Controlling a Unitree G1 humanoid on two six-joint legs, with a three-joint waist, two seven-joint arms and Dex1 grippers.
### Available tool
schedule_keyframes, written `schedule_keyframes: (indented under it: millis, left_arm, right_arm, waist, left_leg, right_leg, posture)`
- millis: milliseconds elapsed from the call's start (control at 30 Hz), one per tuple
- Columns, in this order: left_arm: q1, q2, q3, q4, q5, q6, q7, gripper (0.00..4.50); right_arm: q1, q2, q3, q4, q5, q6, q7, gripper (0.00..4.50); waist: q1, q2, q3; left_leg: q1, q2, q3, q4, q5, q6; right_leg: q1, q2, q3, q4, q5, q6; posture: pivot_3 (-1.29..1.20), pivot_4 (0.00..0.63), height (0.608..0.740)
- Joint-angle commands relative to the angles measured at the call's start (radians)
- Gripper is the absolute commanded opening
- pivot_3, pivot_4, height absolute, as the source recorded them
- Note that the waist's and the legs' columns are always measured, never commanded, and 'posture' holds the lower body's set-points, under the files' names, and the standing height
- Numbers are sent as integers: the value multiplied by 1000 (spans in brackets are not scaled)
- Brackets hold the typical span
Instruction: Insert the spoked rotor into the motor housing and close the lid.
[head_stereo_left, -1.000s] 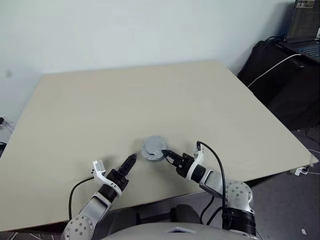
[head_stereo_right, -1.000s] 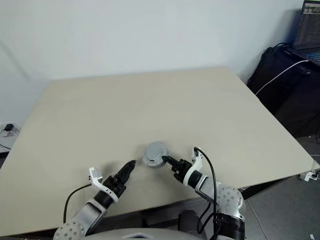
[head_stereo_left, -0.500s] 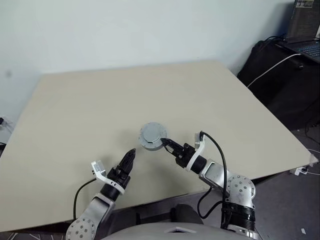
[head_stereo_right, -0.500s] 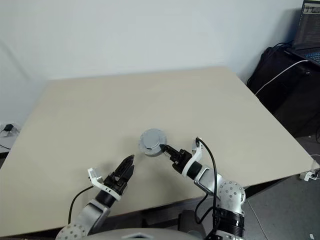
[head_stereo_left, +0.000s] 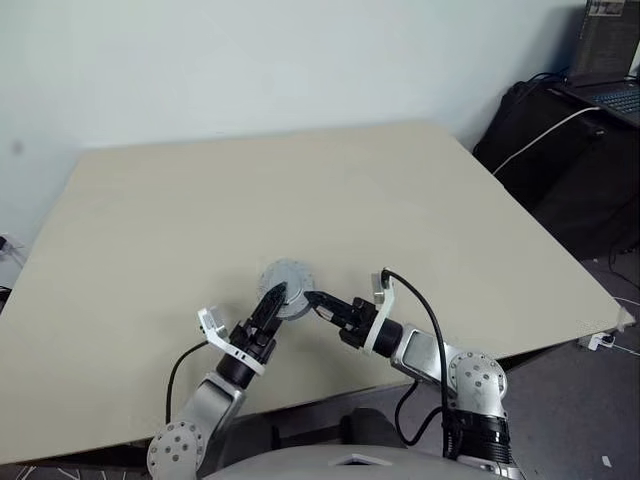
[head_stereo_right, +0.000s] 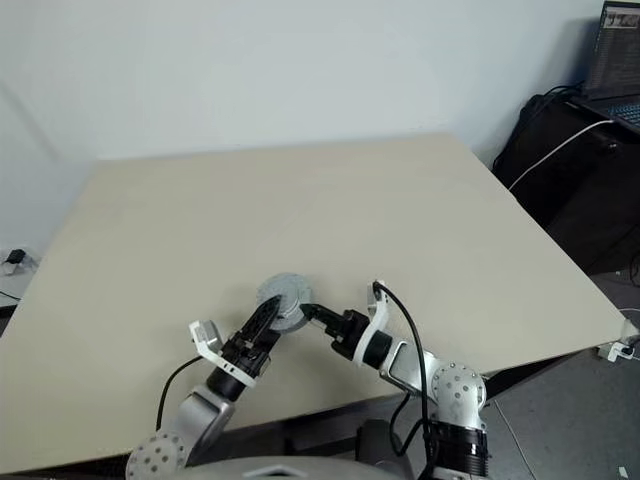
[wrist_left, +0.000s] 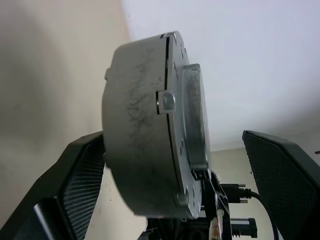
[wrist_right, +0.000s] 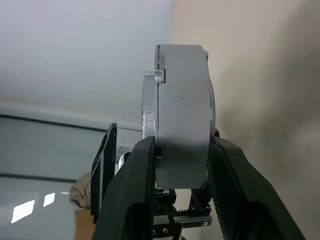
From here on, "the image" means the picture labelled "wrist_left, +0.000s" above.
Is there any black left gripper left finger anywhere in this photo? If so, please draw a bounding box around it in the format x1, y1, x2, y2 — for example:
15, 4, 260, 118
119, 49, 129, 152
0, 131, 107, 240

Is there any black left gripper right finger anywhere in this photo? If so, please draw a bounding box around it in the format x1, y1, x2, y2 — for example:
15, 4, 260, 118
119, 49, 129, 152
241, 129, 320, 240

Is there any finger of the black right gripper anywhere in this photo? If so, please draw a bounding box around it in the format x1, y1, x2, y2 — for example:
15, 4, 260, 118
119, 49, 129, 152
199, 172, 230, 240

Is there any grey motor housing with stator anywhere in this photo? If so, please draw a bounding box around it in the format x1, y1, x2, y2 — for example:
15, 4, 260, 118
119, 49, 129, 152
102, 31, 187, 218

